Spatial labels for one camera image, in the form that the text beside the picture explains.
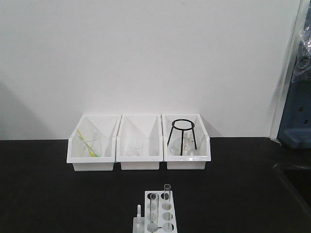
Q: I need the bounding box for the white test tube rack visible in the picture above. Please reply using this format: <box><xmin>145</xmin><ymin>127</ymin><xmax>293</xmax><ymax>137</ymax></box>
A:
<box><xmin>132</xmin><ymin>190</ymin><xmax>177</xmax><ymax>233</ymax></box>

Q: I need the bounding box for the black wire tripod stand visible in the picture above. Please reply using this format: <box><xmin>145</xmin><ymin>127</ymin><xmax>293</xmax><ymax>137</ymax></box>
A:
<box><xmin>167</xmin><ymin>118</ymin><xmax>197</xmax><ymax>149</ymax></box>

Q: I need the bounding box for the clear glassware right bin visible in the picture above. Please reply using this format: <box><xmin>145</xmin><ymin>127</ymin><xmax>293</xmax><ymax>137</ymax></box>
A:
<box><xmin>170</xmin><ymin>136</ymin><xmax>195</xmax><ymax>156</ymax></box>

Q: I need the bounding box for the tall clear test tube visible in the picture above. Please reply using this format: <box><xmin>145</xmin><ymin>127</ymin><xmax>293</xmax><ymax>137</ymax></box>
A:
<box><xmin>147</xmin><ymin>193</ymin><xmax>159</xmax><ymax>233</ymax></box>

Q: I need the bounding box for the middle white storage bin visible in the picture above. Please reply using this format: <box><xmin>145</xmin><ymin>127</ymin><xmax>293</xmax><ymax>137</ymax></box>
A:
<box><xmin>116</xmin><ymin>114</ymin><xmax>164</xmax><ymax>170</ymax></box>

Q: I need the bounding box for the yellow green stirring stick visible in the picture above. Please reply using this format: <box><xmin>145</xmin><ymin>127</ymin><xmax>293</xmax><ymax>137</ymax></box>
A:
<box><xmin>76</xmin><ymin>129</ymin><xmax>99</xmax><ymax>157</ymax></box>

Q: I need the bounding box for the left white storage bin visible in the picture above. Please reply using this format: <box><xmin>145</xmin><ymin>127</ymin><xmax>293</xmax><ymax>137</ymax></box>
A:
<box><xmin>67</xmin><ymin>115</ymin><xmax>121</xmax><ymax>171</ymax></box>

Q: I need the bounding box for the plastic bag of black pegs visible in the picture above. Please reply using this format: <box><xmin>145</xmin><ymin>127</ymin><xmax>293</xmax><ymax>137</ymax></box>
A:
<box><xmin>292</xmin><ymin>24</ymin><xmax>311</xmax><ymax>83</ymax></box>

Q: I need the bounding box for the clear glass beaker left bin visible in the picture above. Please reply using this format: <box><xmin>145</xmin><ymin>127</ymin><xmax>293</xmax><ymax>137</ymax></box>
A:
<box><xmin>81</xmin><ymin>130</ymin><xmax>102</xmax><ymax>157</ymax></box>

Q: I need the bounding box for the short clear test tube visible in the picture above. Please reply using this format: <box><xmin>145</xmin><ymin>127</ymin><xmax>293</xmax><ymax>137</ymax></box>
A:
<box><xmin>163</xmin><ymin>183</ymin><xmax>171</xmax><ymax>201</ymax></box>

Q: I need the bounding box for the grey blue pegboard drying rack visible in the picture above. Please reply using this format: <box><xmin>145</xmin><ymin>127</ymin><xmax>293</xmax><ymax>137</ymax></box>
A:
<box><xmin>277</xmin><ymin>6</ymin><xmax>311</xmax><ymax>149</ymax></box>

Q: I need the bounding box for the right white storage bin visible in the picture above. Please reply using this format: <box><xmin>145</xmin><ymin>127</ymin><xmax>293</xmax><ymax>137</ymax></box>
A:
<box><xmin>162</xmin><ymin>114</ymin><xmax>211</xmax><ymax>170</ymax></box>

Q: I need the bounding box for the black lab sink basin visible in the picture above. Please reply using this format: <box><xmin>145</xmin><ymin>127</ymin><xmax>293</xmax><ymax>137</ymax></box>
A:
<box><xmin>273</xmin><ymin>163</ymin><xmax>311</xmax><ymax>218</ymax></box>

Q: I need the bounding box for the white storage bin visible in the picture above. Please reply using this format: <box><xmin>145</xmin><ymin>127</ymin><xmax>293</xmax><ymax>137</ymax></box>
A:
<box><xmin>162</xmin><ymin>114</ymin><xmax>211</xmax><ymax>170</ymax></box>
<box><xmin>67</xmin><ymin>115</ymin><xmax>121</xmax><ymax>171</ymax></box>
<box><xmin>116</xmin><ymin>114</ymin><xmax>164</xmax><ymax>170</ymax></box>

